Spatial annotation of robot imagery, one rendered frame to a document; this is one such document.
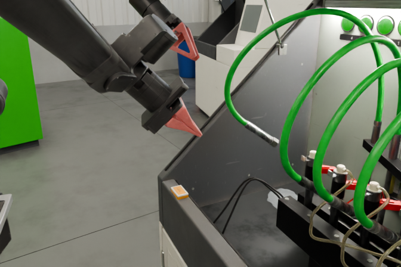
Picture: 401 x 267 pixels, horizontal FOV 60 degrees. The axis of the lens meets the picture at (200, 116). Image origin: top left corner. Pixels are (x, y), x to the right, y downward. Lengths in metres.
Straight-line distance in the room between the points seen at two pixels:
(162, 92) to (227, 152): 0.54
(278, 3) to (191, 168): 2.86
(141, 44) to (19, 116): 3.36
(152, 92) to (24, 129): 3.37
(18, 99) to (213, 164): 2.96
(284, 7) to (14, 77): 2.72
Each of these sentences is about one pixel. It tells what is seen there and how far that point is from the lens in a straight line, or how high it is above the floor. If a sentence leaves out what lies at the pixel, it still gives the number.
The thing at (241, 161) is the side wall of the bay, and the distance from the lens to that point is 1.12.
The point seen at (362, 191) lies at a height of 1.18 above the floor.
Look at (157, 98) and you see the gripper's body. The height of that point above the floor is 1.29.
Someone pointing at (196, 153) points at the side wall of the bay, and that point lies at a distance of 1.03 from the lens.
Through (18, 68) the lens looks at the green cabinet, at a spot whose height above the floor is 0.83.
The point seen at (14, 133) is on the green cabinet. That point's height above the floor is 0.20.
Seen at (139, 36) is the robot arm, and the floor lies 1.39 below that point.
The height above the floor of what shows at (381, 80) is 1.26.
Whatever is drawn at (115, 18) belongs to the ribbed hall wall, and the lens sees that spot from 7.33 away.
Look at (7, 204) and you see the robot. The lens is 0.84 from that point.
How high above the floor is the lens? 1.44
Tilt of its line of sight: 18 degrees down
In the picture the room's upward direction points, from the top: straight up
